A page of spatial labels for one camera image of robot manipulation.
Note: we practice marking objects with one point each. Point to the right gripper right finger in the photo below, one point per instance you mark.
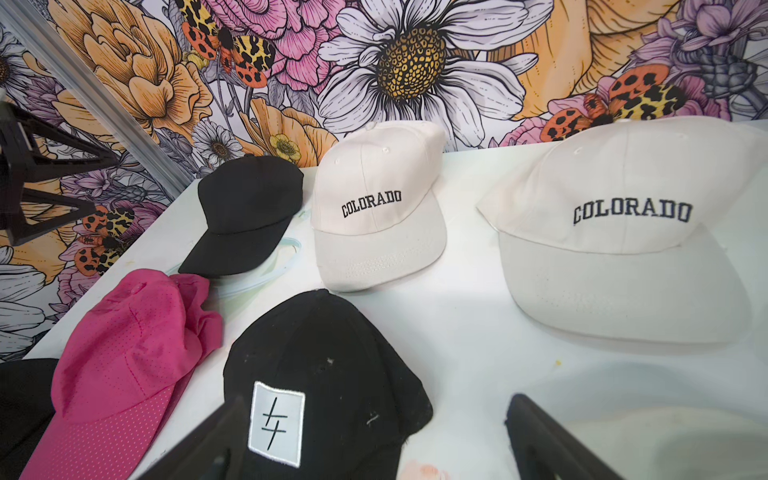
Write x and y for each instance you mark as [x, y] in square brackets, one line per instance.
[543, 449]

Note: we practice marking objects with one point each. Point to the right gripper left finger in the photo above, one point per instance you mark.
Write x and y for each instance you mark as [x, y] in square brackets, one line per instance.
[213, 450]

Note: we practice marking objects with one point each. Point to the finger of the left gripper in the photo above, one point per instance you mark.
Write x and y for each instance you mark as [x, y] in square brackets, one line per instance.
[22, 162]

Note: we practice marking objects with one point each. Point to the black cap with patch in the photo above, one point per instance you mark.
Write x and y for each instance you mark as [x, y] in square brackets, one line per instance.
[326, 395]

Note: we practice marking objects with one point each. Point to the pink cap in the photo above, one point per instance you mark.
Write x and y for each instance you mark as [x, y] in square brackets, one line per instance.
[121, 374]

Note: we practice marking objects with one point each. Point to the white Colorado cap front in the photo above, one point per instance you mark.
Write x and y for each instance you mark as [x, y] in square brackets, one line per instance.
[677, 443]

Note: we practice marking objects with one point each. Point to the white colorado cap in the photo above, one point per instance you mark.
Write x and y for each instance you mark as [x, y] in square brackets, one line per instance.
[607, 234]
[374, 214]
[677, 443]

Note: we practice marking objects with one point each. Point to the white Colorado cap back right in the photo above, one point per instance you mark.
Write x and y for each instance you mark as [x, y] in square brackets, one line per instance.
[607, 234]

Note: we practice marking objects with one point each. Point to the white Colorado cap back centre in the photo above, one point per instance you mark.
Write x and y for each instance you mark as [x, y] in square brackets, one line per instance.
[374, 214]

